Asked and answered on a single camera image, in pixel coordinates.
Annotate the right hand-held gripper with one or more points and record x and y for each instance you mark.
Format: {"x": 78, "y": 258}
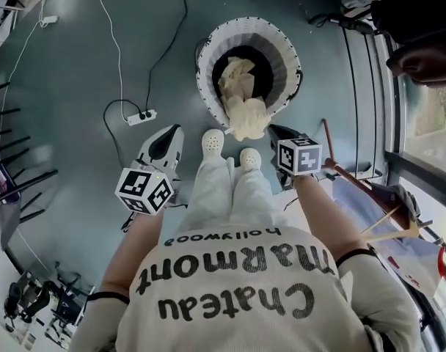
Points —
{"x": 300, "y": 156}

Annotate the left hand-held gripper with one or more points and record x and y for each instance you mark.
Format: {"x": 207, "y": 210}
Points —
{"x": 142, "y": 191}

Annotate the cream beige garment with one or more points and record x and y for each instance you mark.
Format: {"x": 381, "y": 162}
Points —
{"x": 245, "y": 116}

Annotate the wooden coat rack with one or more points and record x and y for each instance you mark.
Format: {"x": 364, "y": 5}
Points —
{"x": 358, "y": 183}

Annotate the person's left forearm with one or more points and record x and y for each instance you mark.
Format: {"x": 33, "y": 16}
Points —
{"x": 135, "y": 251}

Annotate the person's right forearm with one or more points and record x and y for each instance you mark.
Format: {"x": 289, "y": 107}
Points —
{"x": 325, "y": 215}

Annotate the black garment rack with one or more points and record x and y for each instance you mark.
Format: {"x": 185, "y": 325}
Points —
{"x": 355, "y": 24}

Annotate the person's right white shoe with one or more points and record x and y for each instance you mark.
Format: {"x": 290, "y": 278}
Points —
{"x": 250, "y": 158}

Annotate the person's white shoe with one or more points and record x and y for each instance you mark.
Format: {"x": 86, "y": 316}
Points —
{"x": 250, "y": 158}
{"x": 212, "y": 143}

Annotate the white power strip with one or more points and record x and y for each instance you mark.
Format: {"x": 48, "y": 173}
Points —
{"x": 48, "y": 21}
{"x": 135, "y": 119}

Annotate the person's left white shoe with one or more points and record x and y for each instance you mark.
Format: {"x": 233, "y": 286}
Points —
{"x": 212, "y": 143}

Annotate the person's white trousers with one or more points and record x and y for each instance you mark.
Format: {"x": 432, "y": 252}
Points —
{"x": 215, "y": 196}

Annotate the white woven laundry basket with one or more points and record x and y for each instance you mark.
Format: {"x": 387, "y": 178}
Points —
{"x": 281, "y": 50}

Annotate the grey cap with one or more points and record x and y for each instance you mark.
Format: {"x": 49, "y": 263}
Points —
{"x": 399, "y": 196}

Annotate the light wooden hanger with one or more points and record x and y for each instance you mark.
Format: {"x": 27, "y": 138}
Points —
{"x": 391, "y": 235}

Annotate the black grey chair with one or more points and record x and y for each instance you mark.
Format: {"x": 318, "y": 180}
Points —
{"x": 8, "y": 218}

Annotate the person's cream lettered shirt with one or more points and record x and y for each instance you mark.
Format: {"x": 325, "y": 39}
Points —
{"x": 245, "y": 306}

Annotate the black hanging jacket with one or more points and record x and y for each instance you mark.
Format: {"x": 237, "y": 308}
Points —
{"x": 421, "y": 17}

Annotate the black office chair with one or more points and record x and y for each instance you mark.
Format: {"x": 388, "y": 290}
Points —
{"x": 39, "y": 299}

